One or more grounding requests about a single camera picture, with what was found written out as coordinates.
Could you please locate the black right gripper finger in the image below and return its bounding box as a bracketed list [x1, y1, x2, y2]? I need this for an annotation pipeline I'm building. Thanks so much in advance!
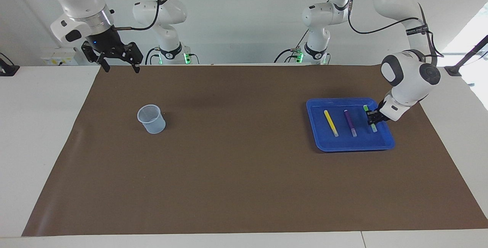
[122, 42, 144, 74]
[82, 42, 111, 73]

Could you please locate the green highlighter pen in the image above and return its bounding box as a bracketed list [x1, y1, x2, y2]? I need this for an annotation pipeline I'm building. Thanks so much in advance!
[363, 105, 378, 133]

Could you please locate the purple highlighter pen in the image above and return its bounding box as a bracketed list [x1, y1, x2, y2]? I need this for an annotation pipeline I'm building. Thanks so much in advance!
[344, 110, 358, 138]

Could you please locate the yellow highlighter pen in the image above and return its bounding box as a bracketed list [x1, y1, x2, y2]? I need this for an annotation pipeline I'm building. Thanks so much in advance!
[324, 110, 339, 137]

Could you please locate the blue plastic tray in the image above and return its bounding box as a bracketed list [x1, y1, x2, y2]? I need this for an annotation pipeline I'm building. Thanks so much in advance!
[306, 97, 395, 152]

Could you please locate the clear plastic cup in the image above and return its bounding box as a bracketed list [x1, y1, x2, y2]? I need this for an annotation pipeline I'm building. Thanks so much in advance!
[137, 104, 167, 134]

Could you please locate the black clamp stand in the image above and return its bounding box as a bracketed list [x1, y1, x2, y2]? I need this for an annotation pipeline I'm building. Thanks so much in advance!
[444, 34, 488, 77]

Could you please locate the brown table mat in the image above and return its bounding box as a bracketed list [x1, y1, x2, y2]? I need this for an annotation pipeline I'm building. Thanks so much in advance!
[22, 64, 488, 237]

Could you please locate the black right base cable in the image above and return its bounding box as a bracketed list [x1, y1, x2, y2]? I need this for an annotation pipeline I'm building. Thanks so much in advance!
[144, 47, 162, 65]

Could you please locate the black base cable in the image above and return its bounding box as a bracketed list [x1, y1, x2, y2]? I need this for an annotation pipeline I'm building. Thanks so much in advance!
[144, 47, 162, 65]
[274, 30, 309, 64]

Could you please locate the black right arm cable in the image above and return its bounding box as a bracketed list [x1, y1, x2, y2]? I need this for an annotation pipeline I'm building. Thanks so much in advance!
[109, 0, 160, 32]

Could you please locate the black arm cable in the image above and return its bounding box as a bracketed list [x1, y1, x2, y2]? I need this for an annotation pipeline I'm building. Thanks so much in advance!
[347, 0, 445, 65]
[109, 0, 160, 32]

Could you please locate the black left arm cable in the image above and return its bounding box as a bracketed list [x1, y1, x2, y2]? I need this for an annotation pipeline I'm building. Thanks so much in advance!
[347, 0, 445, 65]

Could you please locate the black table bracket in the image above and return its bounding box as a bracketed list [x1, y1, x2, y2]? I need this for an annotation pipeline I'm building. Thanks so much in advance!
[0, 53, 20, 77]

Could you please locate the black left base cable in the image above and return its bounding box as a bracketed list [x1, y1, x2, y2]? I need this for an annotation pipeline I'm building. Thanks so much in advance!
[274, 30, 309, 64]

